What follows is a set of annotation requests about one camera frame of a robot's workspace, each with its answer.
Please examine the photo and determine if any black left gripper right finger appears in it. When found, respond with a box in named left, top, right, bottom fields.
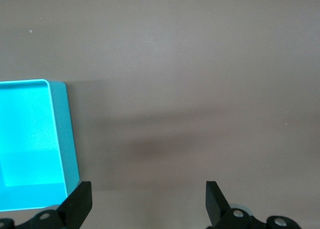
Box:
left=205, top=180, right=257, bottom=229

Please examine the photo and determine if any teal plastic storage bin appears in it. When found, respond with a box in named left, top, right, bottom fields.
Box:
left=0, top=78, right=82, bottom=212

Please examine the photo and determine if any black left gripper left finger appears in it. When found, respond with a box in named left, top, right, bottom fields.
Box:
left=27, top=180, right=93, bottom=229

